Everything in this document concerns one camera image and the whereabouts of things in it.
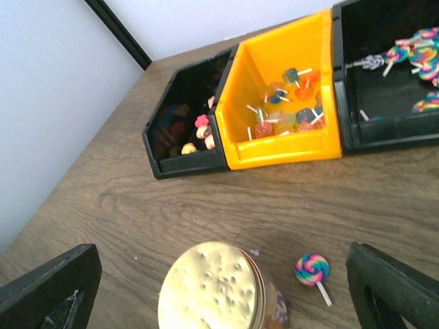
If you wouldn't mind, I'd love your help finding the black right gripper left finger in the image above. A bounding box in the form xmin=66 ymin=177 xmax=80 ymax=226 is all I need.
xmin=1 ymin=243 xmax=102 ymax=328

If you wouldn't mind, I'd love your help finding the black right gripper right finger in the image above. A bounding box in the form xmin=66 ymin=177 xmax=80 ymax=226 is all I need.
xmin=346 ymin=242 xmax=438 ymax=328

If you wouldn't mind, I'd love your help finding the clear plastic jar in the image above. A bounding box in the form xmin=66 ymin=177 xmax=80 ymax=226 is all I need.
xmin=262 ymin=282 xmax=289 ymax=329

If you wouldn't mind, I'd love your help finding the round white jar lid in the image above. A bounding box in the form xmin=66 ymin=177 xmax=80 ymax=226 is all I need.
xmin=157 ymin=241 xmax=259 ymax=328

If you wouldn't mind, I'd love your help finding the black bin with star candies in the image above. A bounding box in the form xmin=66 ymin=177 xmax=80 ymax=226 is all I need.
xmin=142 ymin=46 xmax=238 ymax=180

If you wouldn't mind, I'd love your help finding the fallen swirl lollipop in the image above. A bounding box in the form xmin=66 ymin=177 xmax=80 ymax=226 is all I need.
xmin=294 ymin=253 xmax=333 ymax=307

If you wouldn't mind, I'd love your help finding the black bin with swirl lollipops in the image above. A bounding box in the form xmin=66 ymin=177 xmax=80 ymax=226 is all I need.
xmin=332 ymin=1 xmax=438 ymax=154

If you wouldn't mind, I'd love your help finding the yellow bin with lollipops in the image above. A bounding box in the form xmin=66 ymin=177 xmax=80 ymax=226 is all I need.
xmin=215 ymin=9 xmax=342 ymax=170

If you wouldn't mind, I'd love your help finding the black aluminium frame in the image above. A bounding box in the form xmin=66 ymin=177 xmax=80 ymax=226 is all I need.
xmin=84 ymin=0 xmax=152 ymax=71

